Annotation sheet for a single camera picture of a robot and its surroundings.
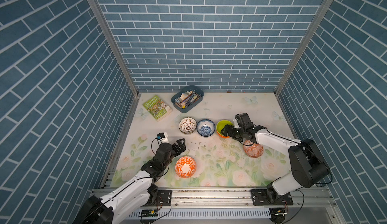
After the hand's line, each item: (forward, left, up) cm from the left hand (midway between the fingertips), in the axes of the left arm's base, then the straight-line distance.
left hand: (184, 143), depth 84 cm
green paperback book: (+30, +22, -6) cm, 38 cm away
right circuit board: (-32, -46, -8) cm, 57 cm away
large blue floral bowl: (+13, -13, -4) cm, 19 cm away
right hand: (+8, -25, -2) cm, 26 cm away
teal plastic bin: (+38, +2, -5) cm, 38 cm away
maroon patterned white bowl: (+16, -1, -6) cm, 17 cm away
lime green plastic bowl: (+13, -23, 0) cm, 26 cm away
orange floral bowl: (-11, -1, -7) cm, 13 cm away
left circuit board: (-31, +15, -11) cm, 36 cm away
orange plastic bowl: (+8, -24, -7) cm, 26 cm away
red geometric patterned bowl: (-2, -42, -6) cm, 42 cm away
